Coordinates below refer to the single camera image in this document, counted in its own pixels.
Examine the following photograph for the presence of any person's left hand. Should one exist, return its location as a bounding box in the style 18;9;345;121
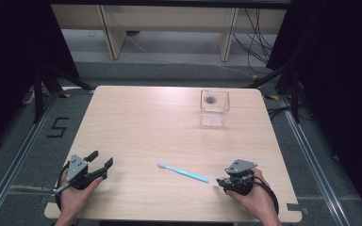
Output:
58;169;105;218

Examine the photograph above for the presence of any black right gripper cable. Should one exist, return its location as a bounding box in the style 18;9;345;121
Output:
252;175;281;218

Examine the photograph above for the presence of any aluminium floor rail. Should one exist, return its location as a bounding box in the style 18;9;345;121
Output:
277;95;352;226
0;90;61;226

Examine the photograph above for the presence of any black curtain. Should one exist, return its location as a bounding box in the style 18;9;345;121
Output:
266;0;362;218
0;0;80;158

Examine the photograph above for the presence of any bundle of black cables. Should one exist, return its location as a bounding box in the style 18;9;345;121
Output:
232;8;279;75

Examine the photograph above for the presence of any beige wooden desk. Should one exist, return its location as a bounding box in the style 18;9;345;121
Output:
50;3;288;62

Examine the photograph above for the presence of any person's right hand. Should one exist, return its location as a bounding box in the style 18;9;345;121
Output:
227;168;280;218

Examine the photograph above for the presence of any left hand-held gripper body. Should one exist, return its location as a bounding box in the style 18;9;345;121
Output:
52;153;104;194

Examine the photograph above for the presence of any black metal stand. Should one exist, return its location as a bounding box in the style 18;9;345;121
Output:
32;61;96;124
240;61;302;124

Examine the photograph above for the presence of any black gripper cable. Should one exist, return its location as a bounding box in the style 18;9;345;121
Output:
252;175;281;218
54;161;72;212

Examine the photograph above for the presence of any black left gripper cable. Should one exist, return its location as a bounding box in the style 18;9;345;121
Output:
54;161;72;212

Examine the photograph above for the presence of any clear plastic square cup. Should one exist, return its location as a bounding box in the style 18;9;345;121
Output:
199;89;231;128

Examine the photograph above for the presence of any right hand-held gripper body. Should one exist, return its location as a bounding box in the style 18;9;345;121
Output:
223;158;259;197

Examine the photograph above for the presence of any blue toothbrush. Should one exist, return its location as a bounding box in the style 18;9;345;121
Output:
156;161;211;184

